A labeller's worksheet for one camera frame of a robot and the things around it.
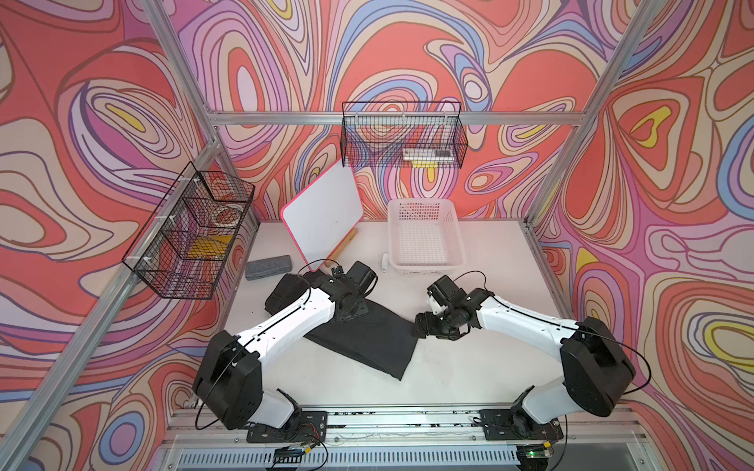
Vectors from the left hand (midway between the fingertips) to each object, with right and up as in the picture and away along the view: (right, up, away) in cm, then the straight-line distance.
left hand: (359, 310), depth 84 cm
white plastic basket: (+24, +22, +31) cm, 45 cm away
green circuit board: (-17, -33, -13) cm, 39 cm away
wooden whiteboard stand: (-8, +19, +22) cm, 31 cm away
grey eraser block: (-34, +11, +18) cm, 40 cm away
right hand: (+20, -9, 0) cm, 22 cm away
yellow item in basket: (-36, +18, -12) cm, 43 cm away
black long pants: (+5, -9, +2) cm, 11 cm away
